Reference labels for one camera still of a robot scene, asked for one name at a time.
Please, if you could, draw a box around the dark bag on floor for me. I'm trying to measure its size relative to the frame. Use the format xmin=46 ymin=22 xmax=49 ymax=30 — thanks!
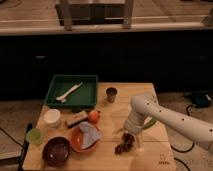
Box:
xmin=187 ymin=92 xmax=212 ymax=108

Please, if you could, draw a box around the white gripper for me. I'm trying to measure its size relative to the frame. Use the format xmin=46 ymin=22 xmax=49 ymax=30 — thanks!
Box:
xmin=123 ymin=110 xmax=147 ymax=152

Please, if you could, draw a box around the orange plate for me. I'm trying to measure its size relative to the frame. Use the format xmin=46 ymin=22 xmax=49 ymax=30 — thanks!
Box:
xmin=69 ymin=126 xmax=99 ymax=153

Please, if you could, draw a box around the white small bowl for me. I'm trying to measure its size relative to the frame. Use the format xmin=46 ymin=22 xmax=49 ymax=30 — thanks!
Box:
xmin=43 ymin=109 xmax=61 ymax=127

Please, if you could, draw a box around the green plastic cup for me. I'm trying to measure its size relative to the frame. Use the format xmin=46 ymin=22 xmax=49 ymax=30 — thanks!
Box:
xmin=26 ymin=128 xmax=43 ymax=145

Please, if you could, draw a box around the black table clamp bar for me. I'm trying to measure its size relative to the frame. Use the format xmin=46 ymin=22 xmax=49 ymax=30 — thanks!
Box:
xmin=17 ymin=123 xmax=33 ymax=171

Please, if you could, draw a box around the wooden brush block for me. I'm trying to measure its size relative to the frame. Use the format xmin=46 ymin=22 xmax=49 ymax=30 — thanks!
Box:
xmin=66 ymin=111 xmax=87 ymax=128

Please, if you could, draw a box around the black cable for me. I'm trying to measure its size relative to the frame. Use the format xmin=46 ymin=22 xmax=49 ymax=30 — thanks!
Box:
xmin=169 ymin=103 xmax=198 ymax=171

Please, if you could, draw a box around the dark grape bunch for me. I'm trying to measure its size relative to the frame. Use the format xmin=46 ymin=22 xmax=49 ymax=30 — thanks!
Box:
xmin=114 ymin=133 xmax=135 ymax=154

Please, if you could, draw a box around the orange fruit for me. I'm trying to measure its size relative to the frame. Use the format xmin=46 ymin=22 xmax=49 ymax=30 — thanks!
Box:
xmin=88 ymin=110 xmax=100 ymax=124

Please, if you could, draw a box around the dark red bowl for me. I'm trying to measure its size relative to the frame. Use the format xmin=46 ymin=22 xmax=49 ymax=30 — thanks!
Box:
xmin=42 ymin=137 xmax=70 ymax=167

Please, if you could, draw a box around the green plastic tray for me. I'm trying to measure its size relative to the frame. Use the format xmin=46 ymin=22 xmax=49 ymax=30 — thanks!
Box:
xmin=45 ymin=75 xmax=98 ymax=109

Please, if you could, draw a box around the light blue cloth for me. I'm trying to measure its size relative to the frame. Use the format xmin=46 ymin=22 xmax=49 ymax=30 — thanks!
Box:
xmin=79 ymin=121 xmax=101 ymax=149

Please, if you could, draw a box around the white plastic fork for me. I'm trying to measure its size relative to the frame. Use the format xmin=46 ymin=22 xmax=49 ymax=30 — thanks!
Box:
xmin=56 ymin=82 xmax=83 ymax=103

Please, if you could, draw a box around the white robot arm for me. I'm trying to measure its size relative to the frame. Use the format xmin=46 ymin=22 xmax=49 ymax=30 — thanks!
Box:
xmin=123 ymin=93 xmax=213 ymax=153

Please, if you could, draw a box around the green vegetable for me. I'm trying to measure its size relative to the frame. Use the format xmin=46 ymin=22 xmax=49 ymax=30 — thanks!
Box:
xmin=143 ymin=118 xmax=157 ymax=129

